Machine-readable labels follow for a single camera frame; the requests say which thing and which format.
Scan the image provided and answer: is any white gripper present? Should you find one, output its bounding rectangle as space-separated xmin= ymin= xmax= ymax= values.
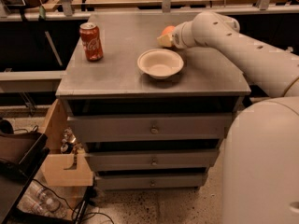
xmin=157 ymin=21 xmax=196 ymax=49

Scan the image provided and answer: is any orange fruit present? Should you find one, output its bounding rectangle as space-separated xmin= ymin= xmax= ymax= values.
xmin=161 ymin=25 xmax=175 ymax=35

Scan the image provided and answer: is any white paper bowl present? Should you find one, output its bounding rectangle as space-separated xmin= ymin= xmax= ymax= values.
xmin=137 ymin=49 xmax=184 ymax=79

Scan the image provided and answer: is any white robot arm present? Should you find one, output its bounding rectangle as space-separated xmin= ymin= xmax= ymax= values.
xmin=158 ymin=12 xmax=299 ymax=224

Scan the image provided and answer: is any red soda can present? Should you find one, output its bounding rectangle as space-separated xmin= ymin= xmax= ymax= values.
xmin=79 ymin=22 xmax=104 ymax=62

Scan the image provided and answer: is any top grey drawer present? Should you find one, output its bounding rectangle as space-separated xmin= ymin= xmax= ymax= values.
xmin=67 ymin=114 xmax=232 ymax=143

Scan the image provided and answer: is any grey drawer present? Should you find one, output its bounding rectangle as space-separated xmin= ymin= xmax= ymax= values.
xmin=94 ymin=173 xmax=207 ymax=190
xmin=67 ymin=114 xmax=232 ymax=143
xmin=85 ymin=149 xmax=219 ymax=171

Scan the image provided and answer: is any grey drawer cabinet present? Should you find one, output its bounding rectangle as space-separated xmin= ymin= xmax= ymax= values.
xmin=56 ymin=12 xmax=250 ymax=178

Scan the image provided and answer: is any middle grey drawer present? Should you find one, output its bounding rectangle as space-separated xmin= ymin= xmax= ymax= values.
xmin=85 ymin=149 xmax=219 ymax=171

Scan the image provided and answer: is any bottom grey drawer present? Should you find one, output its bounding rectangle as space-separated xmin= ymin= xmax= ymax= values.
xmin=94 ymin=173 xmax=207 ymax=190

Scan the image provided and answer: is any wooden crate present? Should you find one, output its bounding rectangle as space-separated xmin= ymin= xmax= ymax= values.
xmin=39 ymin=99 xmax=93 ymax=187

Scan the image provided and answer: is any black cart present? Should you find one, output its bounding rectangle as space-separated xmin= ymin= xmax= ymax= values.
xmin=0 ymin=133 xmax=50 ymax=224

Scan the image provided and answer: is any clear plastic bottle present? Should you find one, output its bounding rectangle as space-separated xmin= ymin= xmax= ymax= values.
xmin=29 ymin=182 xmax=61 ymax=213

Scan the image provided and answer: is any black floor cable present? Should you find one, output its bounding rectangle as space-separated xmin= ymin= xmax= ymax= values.
xmin=32 ymin=178 xmax=116 ymax=224

